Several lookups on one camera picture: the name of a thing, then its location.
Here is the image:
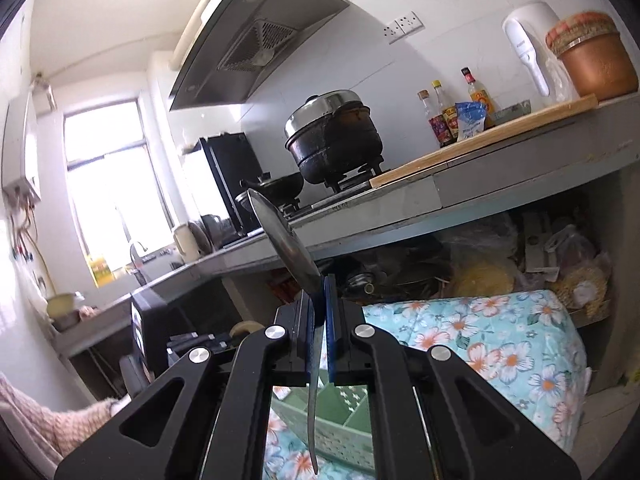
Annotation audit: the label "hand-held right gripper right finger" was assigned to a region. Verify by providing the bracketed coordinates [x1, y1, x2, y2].
[323, 274, 584, 480]

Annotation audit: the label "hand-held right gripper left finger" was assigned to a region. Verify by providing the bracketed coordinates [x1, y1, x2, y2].
[54, 291, 318, 480]

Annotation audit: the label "white spoon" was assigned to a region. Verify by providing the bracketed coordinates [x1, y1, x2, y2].
[230, 320, 266, 341]

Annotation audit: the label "green plastic utensil holder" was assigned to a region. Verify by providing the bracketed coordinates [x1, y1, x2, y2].
[270, 384, 376, 467]

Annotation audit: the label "person's left forearm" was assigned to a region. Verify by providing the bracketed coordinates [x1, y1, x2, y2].
[0, 372, 133, 467]

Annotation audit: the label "metal pot lid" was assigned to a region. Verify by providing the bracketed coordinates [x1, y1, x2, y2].
[347, 271, 383, 296]

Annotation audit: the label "yellow labelled bottle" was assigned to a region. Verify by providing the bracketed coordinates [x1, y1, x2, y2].
[87, 255, 126, 288]

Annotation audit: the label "sink faucet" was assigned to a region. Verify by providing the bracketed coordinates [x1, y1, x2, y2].
[127, 240, 150, 268]

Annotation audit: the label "small metal bowl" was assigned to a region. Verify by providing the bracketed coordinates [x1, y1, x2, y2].
[51, 310, 83, 332]

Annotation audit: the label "cream jug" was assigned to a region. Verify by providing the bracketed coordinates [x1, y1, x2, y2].
[172, 222, 202, 264]

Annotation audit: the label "yellow basin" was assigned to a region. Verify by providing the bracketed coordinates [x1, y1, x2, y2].
[46, 292, 87, 318]

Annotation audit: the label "dark kettle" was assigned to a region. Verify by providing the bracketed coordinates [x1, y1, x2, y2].
[200, 214, 232, 252]

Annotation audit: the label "gas stove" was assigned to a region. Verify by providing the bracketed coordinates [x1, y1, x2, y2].
[235, 157, 401, 233]

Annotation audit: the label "black wok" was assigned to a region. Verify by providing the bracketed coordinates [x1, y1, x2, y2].
[240, 172, 306, 207]

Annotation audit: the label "window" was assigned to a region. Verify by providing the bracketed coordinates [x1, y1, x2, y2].
[62, 100, 177, 281]

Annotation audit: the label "yellow mesh bag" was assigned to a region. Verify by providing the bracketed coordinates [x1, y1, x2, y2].
[450, 255, 517, 300]

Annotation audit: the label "floral blue blanket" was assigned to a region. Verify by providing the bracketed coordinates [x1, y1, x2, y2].
[262, 287, 593, 480]

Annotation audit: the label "black kitchen cabinet appliance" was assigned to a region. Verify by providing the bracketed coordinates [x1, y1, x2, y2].
[182, 132, 266, 248]

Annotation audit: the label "large black pot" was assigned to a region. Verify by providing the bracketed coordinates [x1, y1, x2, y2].
[286, 102, 386, 186]

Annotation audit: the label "steel pot lid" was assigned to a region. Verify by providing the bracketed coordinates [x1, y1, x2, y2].
[284, 89, 363, 140]

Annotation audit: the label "grey concrete kitchen counter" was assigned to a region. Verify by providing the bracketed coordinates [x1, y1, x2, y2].
[50, 95, 640, 361]

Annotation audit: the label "white water heater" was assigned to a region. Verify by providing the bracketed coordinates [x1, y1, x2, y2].
[0, 91, 43, 202]

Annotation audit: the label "small red label bottle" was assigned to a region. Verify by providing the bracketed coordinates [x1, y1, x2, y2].
[417, 90, 447, 149]

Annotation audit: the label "yellow cap sauce bottle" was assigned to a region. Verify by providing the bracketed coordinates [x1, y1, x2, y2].
[431, 80, 461, 143]

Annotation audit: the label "blue white packet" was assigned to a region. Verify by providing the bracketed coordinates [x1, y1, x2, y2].
[454, 101, 489, 144]

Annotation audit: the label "crumpled plastic bags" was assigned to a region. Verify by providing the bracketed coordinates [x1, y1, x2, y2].
[544, 224, 615, 322]

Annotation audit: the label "red cap sauce bottle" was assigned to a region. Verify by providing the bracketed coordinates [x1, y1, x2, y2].
[460, 66, 497, 130]

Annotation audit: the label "wooden cutting board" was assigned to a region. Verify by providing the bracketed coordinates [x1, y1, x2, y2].
[369, 94, 599, 189]

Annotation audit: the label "grey range hood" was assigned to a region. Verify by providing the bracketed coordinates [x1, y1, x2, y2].
[167, 0, 351, 113]

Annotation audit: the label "white electric kettle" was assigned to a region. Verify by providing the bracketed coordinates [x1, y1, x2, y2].
[501, 1, 576, 103]

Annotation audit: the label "copper coloured pot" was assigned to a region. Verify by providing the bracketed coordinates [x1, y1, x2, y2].
[545, 11, 640, 100]

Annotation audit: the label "white wall socket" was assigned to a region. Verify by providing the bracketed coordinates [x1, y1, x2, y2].
[382, 10, 425, 43]

